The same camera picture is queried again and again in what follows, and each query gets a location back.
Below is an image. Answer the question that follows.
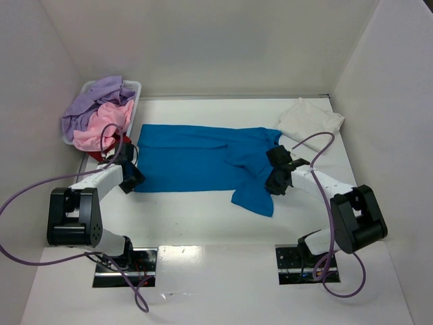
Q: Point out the blue t shirt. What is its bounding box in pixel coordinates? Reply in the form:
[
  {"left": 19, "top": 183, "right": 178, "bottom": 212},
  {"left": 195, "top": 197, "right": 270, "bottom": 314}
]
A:
[{"left": 135, "top": 124, "right": 281, "bottom": 217}]

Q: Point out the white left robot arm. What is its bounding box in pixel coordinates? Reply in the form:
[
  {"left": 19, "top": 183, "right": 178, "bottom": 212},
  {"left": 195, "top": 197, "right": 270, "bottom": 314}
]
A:
[{"left": 47, "top": 143, "right": 145, "bottom": 264}]

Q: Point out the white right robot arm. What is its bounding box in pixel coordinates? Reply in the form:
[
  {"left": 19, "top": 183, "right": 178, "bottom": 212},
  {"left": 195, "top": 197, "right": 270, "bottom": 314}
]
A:
[{"left": 265, "top": 146, "right": 388, "bottom": 261}]

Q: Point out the red t shirt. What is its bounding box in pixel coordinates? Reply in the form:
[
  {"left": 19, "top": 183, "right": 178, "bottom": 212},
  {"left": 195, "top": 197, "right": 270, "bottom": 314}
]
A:
[{"left": 87, "top": 134, "right": 120, "bottom": 162}]

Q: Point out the pink t shirt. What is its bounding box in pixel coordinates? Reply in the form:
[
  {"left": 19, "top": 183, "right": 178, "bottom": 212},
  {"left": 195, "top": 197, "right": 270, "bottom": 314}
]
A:
[{"left": 72, "top": 100, "right": 135, "bottom": 152}]

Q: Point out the white folded t shirt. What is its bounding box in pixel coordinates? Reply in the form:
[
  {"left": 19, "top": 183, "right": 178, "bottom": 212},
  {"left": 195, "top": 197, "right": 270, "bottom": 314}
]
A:
[{"left": 276, "top": 97, "right": 344, "bottom": 142}]

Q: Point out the lavender t shirt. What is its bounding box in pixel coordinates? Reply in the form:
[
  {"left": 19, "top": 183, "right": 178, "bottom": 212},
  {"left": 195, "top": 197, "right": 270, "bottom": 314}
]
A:
[{"left": 60, "top": 75, "right": 138, "bottom": 143}]

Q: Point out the white plastic laundry basket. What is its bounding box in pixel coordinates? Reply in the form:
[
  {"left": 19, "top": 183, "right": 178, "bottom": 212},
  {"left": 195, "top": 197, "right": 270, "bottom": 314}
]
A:
[{"left": 62, "top": 80, "right": 144, "bottom": 150}]

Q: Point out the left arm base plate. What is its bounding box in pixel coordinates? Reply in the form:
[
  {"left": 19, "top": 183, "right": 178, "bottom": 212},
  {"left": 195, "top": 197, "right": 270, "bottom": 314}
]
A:
[{"left": 92, "top": 248, "right": 158, "bottom": 288}]

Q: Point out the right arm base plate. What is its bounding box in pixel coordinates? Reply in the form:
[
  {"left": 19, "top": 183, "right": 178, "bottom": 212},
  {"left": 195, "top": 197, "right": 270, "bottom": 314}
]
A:
[{"left": 275, "top": 245, "right": 324, "bottom": 285}]

